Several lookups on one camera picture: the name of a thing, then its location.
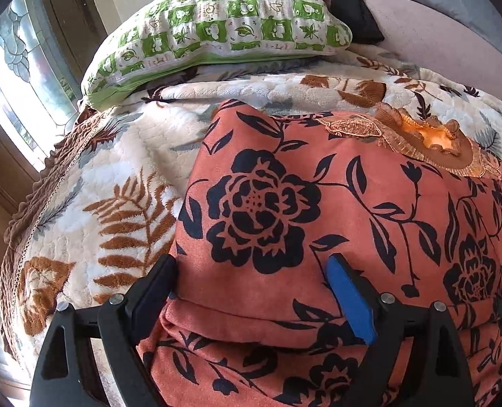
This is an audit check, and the leaf print quilted blanket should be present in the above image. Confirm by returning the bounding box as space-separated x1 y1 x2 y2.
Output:
0 46 502 407

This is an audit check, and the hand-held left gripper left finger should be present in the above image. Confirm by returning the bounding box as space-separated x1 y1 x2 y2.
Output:
29 254 179 407

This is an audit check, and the black cloth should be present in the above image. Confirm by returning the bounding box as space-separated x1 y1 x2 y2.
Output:
175 0 385 45

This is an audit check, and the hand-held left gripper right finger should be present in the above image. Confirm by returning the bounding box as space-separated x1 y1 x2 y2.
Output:
325 253 475 407

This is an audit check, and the green checkered pillow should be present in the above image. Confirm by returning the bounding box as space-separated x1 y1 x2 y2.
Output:
81 0 353 109

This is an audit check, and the pink quilted pillow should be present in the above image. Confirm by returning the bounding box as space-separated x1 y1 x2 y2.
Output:
359 0 502 106

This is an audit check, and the orange black floral garment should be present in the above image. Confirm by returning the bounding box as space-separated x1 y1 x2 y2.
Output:
136 99 502 407

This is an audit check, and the stained glass window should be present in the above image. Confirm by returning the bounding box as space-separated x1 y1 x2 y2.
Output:
0 0 82 170

